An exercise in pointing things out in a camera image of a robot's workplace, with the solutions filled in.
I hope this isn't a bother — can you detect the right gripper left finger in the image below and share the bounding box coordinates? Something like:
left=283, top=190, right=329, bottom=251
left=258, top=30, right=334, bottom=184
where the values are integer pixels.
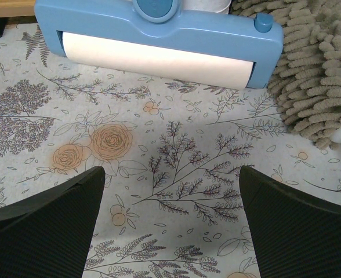
left=0, top=166, right=105, bottom=277

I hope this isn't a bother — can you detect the wooden shelf rack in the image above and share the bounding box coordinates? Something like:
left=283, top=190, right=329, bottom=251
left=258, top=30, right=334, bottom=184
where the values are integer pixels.
left=0, top=0, right=35, bottom=37

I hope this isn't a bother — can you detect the bristle broom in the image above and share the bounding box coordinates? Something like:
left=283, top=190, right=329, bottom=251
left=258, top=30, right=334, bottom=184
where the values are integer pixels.
left=230, top=1, right=341, bottom=149

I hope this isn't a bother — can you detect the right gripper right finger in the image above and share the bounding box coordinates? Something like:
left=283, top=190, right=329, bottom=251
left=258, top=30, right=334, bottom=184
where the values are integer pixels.
left=239, top=166, right=341, bottom=277

